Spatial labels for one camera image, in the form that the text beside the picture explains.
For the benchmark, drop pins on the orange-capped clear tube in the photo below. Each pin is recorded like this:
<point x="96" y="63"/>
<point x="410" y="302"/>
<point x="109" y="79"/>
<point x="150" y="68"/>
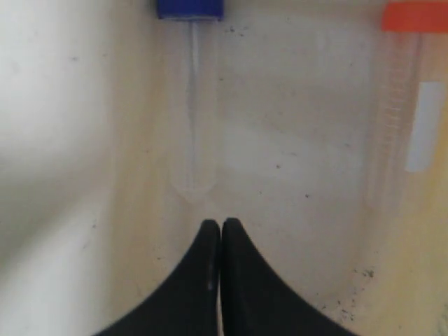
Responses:
<point x="411" y="92"/>

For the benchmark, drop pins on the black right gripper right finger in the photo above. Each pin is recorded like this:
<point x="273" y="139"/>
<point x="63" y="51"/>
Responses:
<point x="254" y="298"/>

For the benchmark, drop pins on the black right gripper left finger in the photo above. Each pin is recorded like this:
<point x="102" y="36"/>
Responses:
<point x="186" y="301"/>

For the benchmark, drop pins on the large cream plastic bin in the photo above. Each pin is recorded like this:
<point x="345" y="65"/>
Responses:
<point x="90" y="223"/>

